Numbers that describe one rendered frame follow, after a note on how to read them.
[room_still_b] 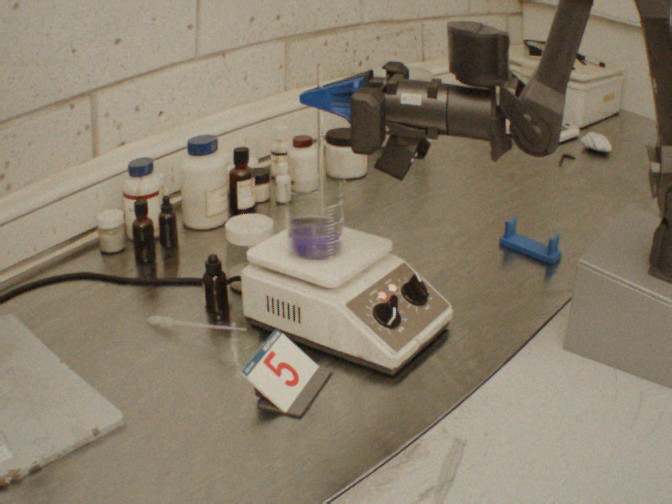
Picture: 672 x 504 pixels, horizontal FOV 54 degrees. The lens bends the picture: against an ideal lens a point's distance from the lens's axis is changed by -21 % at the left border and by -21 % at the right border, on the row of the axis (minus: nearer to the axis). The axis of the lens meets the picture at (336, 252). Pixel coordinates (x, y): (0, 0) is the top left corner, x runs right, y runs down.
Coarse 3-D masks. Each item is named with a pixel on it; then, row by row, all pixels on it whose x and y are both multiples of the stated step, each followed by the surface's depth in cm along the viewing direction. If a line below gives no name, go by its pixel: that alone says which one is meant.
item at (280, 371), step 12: (276, 348) 81; (288, 348) 83; (264, 360) 79; (276, 360) 80; (288, 360) 81; (300, 360) 83; (252, 372) 77; (264, 372) 78; (276, 372) 79; (288, 372) 80; (300, 372) 81; (264, 384) 77; (276, 384) 78; (288, 384) 79; (276, 396) 77; (288, 396) 78
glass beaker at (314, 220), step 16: (304, 176) 88; (336, 176) 87; (288, 192) 84; (304, 192) 83; (320, 192) 83; (336, 192) 84; (288, 208) 85; (304, 208) 84; (320, 208) 84; (336, 208) 85; (288, 224) 86; (304, 224) 84; (320, 224) 84; (336, 224) 85; (288, 240) 87; (304, 240) 85; (320, 240) 85; (336, 240) 86; (304, 256) 86; (320, 256) 86; (336, 256) 87
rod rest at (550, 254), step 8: (512, 224) 111; (504, 232) 111; (512, 232) 112; (504, 240) 111; (512, 240) 110; (520, 240) 111; (528, 240) 111; (552, 240) 105; (512, 248) 110; (520, 248) 109; (528, 248) 108; (536, 248) 108; (544, 248) 108; (552, 248) 106; (536, 256) 107; (544, 256) 106; (552, 256) 106; (560, 256) 107
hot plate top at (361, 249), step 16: (272, 240) 92; (352, 240) 91; (368, 240) 91; (384, 240) 92; (256, 256) 88; (272, 256) 88; (288, 256) 88; (352, 256) 88; (368, 256) 88; (288, 272) 86; (304, 272) 85; (320, 272) 85; (336, 272) 85; (352, 272) 85
